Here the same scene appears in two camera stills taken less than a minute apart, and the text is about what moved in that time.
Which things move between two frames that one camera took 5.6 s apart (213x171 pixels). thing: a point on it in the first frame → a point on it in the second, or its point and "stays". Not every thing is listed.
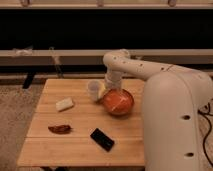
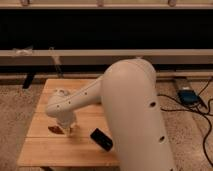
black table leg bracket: [28, 81] stays
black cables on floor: [204, 111] stays
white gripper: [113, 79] → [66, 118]
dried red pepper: [60, 129] stays
